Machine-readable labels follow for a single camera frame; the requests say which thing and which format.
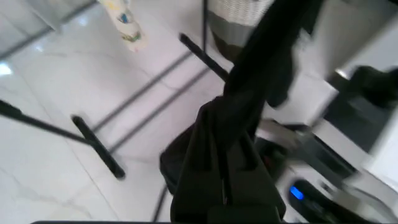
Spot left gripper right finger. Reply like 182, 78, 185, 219
224, 136, 287, 222

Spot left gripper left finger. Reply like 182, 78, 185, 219
170, 102, 224, 222

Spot black garment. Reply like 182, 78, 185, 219
159, 0, 318, 195

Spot cream printed garment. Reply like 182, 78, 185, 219
98, 0, 149, 53

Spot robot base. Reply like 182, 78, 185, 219
253, 12, 398, 224

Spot black clothes rack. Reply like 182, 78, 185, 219
0, 0, 231, 180

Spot white laundry basket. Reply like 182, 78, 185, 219
206, 0, 276, 63

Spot white curtain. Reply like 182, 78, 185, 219
0, 0, 94, 58

